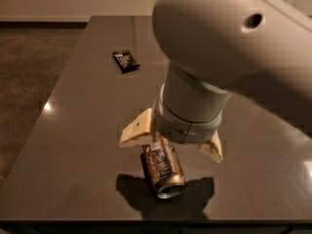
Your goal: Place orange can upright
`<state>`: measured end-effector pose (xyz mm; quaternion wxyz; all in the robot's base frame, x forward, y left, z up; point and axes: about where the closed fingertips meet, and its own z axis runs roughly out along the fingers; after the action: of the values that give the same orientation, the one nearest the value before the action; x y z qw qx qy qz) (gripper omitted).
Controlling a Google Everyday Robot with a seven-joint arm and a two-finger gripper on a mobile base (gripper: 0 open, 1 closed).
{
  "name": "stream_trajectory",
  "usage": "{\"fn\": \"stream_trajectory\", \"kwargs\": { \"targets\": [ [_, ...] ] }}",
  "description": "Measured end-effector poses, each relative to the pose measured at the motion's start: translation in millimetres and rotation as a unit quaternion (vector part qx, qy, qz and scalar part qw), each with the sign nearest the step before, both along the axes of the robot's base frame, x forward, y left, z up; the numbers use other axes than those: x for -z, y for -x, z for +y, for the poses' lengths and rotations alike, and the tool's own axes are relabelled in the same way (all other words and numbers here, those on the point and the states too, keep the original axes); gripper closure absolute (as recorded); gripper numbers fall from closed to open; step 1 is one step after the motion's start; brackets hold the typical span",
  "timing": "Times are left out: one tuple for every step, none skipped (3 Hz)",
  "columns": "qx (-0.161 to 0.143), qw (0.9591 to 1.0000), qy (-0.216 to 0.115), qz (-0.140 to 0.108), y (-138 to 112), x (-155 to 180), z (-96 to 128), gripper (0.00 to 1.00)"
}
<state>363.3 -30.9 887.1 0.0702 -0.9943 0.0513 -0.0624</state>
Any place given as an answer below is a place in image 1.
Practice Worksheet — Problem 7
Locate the orange soda can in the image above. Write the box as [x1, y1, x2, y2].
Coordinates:
[143, 136, 185, 200]

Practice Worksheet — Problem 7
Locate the black snack packet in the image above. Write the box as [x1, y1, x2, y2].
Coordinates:
[112, 51, 140, 73]

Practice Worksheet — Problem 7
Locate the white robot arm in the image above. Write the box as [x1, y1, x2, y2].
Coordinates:
[120, 0, 312, 163]

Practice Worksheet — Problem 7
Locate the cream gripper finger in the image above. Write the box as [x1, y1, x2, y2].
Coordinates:
[199, 132, 223, 163]
[119, 108, 156, 147]

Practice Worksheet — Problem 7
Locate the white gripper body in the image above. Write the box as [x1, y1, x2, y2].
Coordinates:
[153, 83, 224, 144]

